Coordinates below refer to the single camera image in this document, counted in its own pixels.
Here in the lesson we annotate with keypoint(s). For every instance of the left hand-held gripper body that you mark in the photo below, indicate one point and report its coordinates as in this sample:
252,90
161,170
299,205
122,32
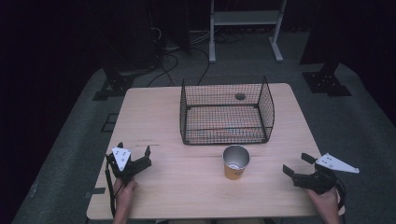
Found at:
122,160

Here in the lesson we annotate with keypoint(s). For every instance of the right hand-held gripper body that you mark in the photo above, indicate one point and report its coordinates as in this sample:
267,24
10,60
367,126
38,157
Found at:
320,180

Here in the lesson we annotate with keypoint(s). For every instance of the orange paper cup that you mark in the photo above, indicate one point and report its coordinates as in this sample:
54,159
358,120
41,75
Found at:
236,161

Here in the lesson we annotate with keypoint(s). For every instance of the person's right hand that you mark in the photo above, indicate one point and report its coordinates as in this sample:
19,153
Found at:
327,202

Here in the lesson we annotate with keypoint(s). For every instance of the person's left hand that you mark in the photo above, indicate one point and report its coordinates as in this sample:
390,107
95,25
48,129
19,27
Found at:
123,196

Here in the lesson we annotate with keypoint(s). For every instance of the black stand base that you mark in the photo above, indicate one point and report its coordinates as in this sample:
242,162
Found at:
327,82
115,85

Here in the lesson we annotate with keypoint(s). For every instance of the round dark table grommet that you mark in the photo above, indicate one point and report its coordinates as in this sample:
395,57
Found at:
240,96

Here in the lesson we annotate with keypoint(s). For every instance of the white metal stand frame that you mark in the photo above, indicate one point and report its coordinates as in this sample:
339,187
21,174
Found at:
246,18

